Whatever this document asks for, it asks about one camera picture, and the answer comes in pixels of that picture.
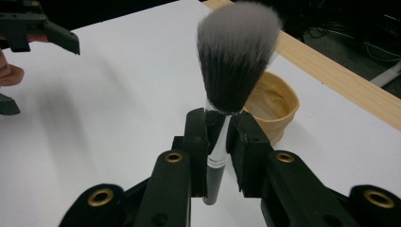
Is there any floor cable bundle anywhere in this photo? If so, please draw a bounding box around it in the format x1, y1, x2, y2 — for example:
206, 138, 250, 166
301, 9, 401, 64

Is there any white table leg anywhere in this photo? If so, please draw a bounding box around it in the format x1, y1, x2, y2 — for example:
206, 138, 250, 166
369, 61, 401, 89

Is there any black makeup brush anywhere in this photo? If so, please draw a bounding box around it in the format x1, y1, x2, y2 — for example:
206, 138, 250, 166
196, 1, 284, 206

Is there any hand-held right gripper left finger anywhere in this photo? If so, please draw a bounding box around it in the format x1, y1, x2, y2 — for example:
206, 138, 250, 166
171, 107, 210, 199

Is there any tan wooden cup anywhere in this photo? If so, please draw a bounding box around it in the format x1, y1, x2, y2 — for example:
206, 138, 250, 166
242, 70, 301, 147

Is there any light wooden table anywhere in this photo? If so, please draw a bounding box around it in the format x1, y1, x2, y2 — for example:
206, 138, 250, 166
201, 0, 401, 132

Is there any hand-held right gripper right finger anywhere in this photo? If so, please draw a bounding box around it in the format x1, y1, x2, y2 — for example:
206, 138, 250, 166
226, 111, 274, 199

